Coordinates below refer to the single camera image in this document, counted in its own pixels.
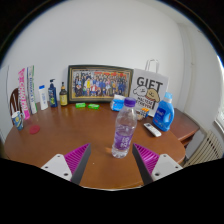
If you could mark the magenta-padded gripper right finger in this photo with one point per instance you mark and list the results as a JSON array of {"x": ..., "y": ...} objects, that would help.
[{"x": 146, "y": 160}]

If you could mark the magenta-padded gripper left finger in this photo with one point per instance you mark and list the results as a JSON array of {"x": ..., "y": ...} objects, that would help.
[{"x": 77, "y": 160}]

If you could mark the clear purple-capped water bottle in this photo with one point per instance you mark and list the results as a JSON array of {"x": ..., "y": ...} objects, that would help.
[{"x": 124, "y": 133}]

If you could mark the white remote control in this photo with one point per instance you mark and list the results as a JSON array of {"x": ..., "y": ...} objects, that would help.
[{"x": 152, "y": 130}]

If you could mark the small snack packet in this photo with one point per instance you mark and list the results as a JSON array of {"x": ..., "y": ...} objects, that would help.
[{"x": 139, "y": 116}]

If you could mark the colourful puzzle cube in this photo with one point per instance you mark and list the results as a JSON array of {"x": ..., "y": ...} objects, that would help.
[{"x": 145, "y": 112}]

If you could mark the blue detergent bottle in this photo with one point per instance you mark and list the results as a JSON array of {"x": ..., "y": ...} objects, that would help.
[{"x": 164, "y": 115}]

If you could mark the flat round red coaster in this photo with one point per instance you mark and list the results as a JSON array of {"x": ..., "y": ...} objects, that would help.
[{"x": 34, "y": 129}]

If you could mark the white radiator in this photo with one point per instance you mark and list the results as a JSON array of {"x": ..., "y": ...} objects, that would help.
[{"x": 206, "y": 150}]

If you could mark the blue tissue pack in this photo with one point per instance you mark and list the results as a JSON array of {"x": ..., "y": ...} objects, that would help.
[{"x": 116, "y": 104}]

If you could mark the brown bottle yellow label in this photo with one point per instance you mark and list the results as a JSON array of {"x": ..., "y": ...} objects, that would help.
[{"x": 63, "y": 97}]

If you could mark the dark blue pump bottle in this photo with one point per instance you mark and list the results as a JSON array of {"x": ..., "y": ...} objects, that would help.
[{"x": 52, "y": 96}]

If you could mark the white paper gift bag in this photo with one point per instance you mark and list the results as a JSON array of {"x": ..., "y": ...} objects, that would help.
[{"x": 148, "y": 90}]

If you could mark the white bottle blue cap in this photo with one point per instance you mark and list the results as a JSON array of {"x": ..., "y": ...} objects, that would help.
[{"x": 43, "y": 98}]

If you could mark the white mug blue-yellow print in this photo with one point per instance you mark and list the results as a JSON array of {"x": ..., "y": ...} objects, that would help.
[{"x": 17, "y": 120}]

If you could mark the framed group photo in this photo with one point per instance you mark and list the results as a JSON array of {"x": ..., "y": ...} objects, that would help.
[{"x": 100, "y": 83}]

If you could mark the white and blue shuttlecock tube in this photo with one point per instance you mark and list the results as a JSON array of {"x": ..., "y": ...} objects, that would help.
[{"x": 32, "y": 90}]

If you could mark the pink shuttlecock tube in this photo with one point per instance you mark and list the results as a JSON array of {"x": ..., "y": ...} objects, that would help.
[{"x": 24, "y": 95}]

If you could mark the dark brown wooden chair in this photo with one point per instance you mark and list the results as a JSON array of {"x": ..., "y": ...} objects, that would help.
[{"x": 13, "y": 100}]

